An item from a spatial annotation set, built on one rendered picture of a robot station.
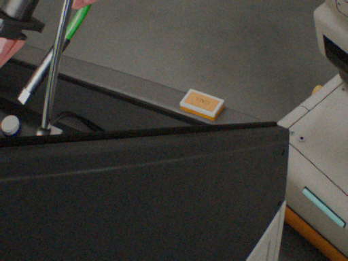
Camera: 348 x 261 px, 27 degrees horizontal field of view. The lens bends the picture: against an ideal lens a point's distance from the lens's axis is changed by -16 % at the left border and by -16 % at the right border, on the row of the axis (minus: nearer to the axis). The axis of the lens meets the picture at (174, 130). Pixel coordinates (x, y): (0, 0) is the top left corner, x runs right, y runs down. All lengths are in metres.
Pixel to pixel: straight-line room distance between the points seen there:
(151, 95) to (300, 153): 0.86
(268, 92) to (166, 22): 0.49
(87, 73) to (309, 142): 0.90
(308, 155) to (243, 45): 0.80
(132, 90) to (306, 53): 1.54
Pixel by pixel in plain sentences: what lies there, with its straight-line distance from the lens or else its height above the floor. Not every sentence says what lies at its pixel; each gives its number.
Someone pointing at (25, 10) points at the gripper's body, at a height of 1.19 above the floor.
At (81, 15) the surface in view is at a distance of 0.90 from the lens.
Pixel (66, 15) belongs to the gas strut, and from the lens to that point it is 0.55.
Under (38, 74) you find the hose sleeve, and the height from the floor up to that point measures 1.14.
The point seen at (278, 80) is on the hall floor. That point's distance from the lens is 2.51.
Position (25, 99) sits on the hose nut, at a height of 1.12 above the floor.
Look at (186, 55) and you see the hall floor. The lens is 2.60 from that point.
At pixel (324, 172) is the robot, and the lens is 1.89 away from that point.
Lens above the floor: 1.73
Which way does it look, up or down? 47 degrees down
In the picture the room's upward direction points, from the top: 7 degrees counter-clockwise
